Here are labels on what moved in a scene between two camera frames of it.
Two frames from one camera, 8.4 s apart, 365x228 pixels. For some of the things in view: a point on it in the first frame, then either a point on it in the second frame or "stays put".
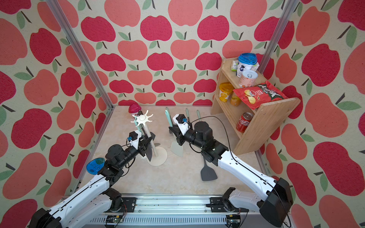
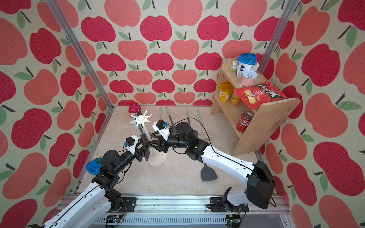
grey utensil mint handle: x=187 y=115 stays put
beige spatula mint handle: x=198 y=115 stays put
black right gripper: x=179 y=134 → x=161 y=144
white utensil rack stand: x=158 y=154 stays put
